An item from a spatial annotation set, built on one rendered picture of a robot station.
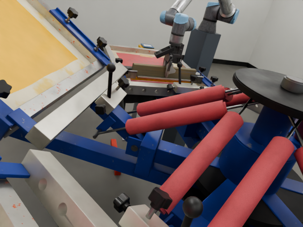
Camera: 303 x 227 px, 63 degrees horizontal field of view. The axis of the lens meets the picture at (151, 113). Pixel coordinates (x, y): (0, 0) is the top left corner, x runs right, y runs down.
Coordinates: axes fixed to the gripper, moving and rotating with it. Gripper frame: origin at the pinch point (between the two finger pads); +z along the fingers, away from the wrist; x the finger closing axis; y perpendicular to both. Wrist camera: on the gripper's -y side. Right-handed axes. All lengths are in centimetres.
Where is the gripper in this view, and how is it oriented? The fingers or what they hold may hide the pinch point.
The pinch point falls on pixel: (164, 74)
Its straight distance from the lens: 151.8
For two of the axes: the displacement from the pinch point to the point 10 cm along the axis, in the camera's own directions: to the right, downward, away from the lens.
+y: 9.4, 0.3, 3.4
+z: -2.0, 8.6, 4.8
